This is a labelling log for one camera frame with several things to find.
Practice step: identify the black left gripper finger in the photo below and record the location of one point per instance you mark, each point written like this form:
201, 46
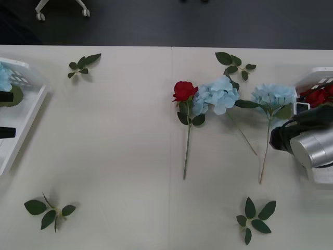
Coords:
7, 132
6, 97

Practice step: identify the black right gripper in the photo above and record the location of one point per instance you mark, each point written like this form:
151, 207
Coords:
312, 117

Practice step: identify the pale blue artificial flower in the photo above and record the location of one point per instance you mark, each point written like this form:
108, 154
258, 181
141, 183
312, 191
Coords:
273, 95
4, 76
216, 96

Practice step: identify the silver and black right arm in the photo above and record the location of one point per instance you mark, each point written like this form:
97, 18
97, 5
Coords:
312, 151

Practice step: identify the shallow white box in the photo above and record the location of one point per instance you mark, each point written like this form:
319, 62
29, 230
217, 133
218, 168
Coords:
31, 104
320, 74

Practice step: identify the green leaf twig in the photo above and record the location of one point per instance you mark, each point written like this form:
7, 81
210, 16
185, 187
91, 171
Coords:
260, 225
35, 207
225, 58
84, 61

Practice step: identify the white chair base with casters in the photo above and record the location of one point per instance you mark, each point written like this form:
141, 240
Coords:
41, 5

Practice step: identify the pale grey right wrist camera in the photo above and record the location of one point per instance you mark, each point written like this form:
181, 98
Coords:
302, 107

